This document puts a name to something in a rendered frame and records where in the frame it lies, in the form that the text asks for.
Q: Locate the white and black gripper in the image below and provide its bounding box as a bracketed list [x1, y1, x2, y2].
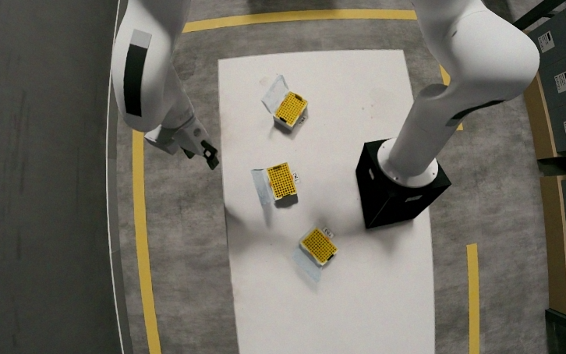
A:
[173, 114, 219, 170]

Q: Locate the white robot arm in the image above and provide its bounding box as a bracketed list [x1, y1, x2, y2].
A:
[112, 0, 539, 188]

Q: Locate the yellow pipette tip rack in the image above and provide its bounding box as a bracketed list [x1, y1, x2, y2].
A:
[267, 163, 296, 198]
[302, 228, 337, 263]
[275, 92, 306, 126]

